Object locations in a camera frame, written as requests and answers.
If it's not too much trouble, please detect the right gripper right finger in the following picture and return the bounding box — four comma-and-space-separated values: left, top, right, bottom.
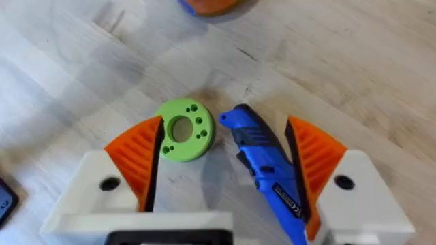
284, 115, 416, 245

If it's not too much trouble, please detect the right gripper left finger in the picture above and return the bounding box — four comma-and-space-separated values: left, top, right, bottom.
39, 115, 166, 235

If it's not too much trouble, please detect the blue electric screwdriver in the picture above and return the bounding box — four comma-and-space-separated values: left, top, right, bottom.
218, 103, 309, 245

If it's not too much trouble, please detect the green disc with holes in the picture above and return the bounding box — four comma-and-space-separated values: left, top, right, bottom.
154, 97, 216, 163

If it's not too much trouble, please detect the black flat device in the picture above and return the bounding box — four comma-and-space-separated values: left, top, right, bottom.
0, 177, 19, 228

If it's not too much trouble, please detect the orange tub with blue rim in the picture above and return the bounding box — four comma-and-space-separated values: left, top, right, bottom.
176, 0, 241, 17

